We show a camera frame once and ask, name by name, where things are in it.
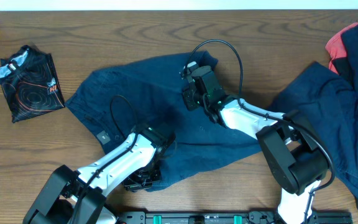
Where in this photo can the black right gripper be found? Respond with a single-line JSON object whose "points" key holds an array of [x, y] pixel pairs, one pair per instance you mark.
{"points": [[186, 94]]}

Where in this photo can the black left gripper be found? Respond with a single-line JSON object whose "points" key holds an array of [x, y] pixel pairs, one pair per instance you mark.
{"points": [[140, 182]]}

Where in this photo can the navy blue shorts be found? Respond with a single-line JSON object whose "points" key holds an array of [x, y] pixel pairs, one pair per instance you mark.
{"points": [[112, 100]]}

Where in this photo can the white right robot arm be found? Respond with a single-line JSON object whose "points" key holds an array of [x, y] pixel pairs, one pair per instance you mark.
{"points": [[293, 151]]}

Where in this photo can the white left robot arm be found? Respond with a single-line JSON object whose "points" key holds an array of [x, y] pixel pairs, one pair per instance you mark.
{"points": [[79, 196]]}

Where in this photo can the dark navy clothes pile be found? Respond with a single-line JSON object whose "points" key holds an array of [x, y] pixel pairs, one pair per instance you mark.
{"points": [[330, 101]]}

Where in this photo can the red garment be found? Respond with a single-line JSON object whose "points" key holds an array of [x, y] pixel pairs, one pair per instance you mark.
{"points": [[336, 48]]}

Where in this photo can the folded black patterned shirt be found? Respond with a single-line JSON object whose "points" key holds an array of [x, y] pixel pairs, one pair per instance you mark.
{"points": [[29, 83]]}

